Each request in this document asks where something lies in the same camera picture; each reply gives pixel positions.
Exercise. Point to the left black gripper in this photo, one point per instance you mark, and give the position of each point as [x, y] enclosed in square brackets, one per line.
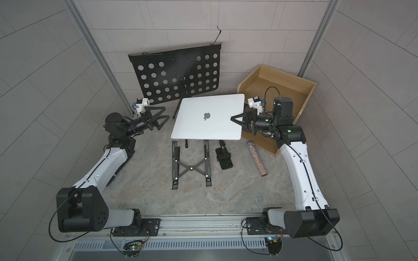
[147, 120]

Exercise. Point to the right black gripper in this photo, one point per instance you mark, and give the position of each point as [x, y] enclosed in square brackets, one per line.
[246, 123]

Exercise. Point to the silver laptop computer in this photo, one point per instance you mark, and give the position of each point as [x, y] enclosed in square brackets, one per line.
[209, 118]

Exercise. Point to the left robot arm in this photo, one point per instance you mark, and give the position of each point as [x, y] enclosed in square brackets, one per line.
[81, 208]

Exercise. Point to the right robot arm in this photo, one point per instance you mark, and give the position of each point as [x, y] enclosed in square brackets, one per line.
[293, 147]

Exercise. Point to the black folding laptop stand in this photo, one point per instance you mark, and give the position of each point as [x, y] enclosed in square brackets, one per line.
[179, 168]

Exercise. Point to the rhinestone glitter microphone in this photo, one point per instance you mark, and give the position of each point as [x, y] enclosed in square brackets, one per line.
[255, 155]

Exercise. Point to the black perforated music stand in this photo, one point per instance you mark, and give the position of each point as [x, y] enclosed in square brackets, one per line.
[178, 74]

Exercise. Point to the wooden shelf unit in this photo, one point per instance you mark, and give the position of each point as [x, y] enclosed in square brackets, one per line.
[285, 96]

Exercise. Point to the right circuit board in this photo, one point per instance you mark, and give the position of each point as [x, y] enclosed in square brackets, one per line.
[274, 245]

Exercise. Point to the circuit board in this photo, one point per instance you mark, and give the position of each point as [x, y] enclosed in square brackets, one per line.
[133, 248]
[274, 245]

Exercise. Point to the left circuit board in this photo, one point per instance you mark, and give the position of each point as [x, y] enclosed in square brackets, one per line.
[133, 248]

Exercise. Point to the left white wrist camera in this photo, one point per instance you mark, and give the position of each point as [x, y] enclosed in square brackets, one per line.
[141, 104]

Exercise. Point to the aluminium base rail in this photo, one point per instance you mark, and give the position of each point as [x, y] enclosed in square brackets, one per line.
[199, 226]

